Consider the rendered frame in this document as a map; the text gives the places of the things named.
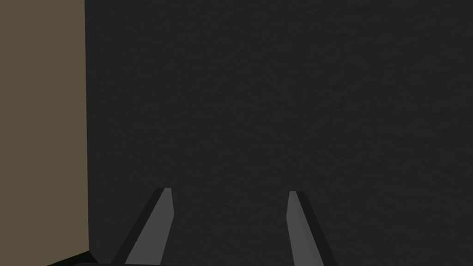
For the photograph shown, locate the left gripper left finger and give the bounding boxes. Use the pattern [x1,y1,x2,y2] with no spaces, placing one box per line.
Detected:
[110,187,175,266]

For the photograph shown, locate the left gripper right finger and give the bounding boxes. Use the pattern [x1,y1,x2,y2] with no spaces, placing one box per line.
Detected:
[286,190,338,266]

